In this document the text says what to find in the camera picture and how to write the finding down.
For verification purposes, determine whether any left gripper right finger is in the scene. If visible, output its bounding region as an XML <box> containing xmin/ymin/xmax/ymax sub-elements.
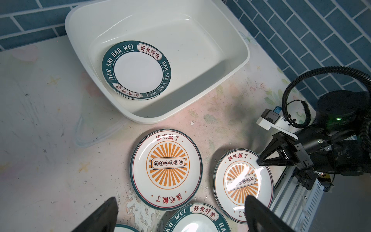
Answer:
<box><xmin>244</xmin><ymin>195</ymin><xmax>294</xmax><ymax>232</ymax></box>

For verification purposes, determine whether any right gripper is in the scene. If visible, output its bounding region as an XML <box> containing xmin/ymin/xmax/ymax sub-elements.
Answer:
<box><xmin>256</xmin><ymin>127</ymin><xmax>357</xmax><ymax>172</ymax></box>

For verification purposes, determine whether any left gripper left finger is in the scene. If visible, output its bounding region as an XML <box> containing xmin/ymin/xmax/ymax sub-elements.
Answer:
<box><xmin>72</xmin><ymin>197</ymin><xmax>118</xmax><ymax>232</ymax></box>

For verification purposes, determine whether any orange sunburst plate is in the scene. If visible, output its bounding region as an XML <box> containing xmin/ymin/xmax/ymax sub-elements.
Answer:
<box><xmin>213</xmin><ymin>149</ymin><xmax>274</xmax><ymax>224</ymax></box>
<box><xmin>129</xmin><ymin>129</ymin><xmax>203</xmax><ymax>211</ymax></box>

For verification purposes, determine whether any green rim plate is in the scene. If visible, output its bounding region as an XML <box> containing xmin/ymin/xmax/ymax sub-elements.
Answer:
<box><xmin>101</xmin><ymin>41</ymin><xmax>172</xmax><ymax>97</ymax></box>
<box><xmin>164</xmin><ymin>203</ymin><xmax>231</xmax><ymax>232</ymax></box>

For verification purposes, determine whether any green red ring plate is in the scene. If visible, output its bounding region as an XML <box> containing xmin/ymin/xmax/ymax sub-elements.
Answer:
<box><xmin>112</xmin><ymin>88</ymin><xmax>161</xmax><ymax>101</ymax></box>

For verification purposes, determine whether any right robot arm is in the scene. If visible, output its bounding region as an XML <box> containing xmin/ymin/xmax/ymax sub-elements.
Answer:
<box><xmin>258</xmin><ymin>66</ymin><xmax>371</xmax><ymax>176</ymax></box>

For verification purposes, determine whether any white plastic bin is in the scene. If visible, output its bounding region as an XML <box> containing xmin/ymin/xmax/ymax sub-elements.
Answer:
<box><xmin>65</xmin><ymin>1</ymin><xmax>250</xmax><ymax>124</ymax></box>

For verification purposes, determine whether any white plate grey flower outline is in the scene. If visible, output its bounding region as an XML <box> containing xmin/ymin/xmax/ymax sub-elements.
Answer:
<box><xmin>114</xmin><ymin>224</ymin><xmax>139</xmax><ymax>232</ymax></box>

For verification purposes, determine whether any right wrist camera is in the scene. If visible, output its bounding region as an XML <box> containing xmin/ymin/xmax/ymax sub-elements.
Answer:
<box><xmin>256</xmin><ymin>106</ymin><xmax>298</xmax><ymax>140</ymax></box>

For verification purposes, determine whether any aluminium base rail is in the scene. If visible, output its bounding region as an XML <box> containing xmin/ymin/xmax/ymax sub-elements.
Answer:
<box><xmin>270</xmin><ymin>166</ymin><xmax>334</xmax><ymax>232</ymax></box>

